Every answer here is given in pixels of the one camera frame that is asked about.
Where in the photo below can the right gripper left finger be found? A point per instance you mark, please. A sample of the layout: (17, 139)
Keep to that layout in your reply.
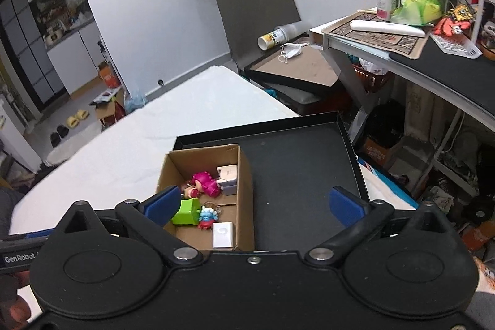
(145, 222)

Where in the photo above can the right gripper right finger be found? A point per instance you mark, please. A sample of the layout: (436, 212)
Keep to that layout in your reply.
(361, 221)

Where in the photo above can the green plastic box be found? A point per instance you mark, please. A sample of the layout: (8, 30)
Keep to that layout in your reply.
(189, 213)

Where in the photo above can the blue red small figurine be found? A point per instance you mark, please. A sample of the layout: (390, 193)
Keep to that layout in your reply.
(208, 216)

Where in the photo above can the pink dinosaur figurine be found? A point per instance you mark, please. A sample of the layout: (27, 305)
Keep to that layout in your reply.
(206, 184)

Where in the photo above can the brown cardboard box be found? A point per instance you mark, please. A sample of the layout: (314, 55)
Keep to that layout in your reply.
(180, 166)

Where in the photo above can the white charger plug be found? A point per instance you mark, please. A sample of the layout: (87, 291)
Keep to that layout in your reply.
(223, 235)

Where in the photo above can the lavender block figurine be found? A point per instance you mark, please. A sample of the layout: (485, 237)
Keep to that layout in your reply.
(227, 179)

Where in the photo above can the brown hair pink figurine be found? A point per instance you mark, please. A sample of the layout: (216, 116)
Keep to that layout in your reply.
(189, 191)

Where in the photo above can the left hand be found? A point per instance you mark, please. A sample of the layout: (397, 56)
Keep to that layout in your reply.
(15, 311)

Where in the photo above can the right hand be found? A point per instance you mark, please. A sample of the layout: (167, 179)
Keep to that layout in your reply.
(482, 306)

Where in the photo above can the black tray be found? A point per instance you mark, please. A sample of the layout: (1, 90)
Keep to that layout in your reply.
(295, 163)

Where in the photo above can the floor cardboard box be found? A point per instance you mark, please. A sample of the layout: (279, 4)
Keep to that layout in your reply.
(109, 106)

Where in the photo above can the black slippers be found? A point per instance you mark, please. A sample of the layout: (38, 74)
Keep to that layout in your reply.
(58, 135)

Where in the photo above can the yellow slippers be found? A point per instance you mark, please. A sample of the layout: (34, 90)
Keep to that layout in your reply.
(74, 120)

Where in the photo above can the orange box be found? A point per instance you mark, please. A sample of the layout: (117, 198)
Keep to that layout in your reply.
(108, 76)

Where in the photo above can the grey desk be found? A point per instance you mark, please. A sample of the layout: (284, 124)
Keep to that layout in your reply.
(466, 83)

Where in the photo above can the white face mask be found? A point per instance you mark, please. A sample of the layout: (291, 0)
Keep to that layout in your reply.
(291, 50)

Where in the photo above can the white remote control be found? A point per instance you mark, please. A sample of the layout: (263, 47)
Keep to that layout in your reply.
(386, 28)

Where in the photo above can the green plastic bag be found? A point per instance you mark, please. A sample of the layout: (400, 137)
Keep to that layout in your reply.
(417, 12)

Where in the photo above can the brown board black frame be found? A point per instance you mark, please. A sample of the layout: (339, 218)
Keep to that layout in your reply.
(309, 66)

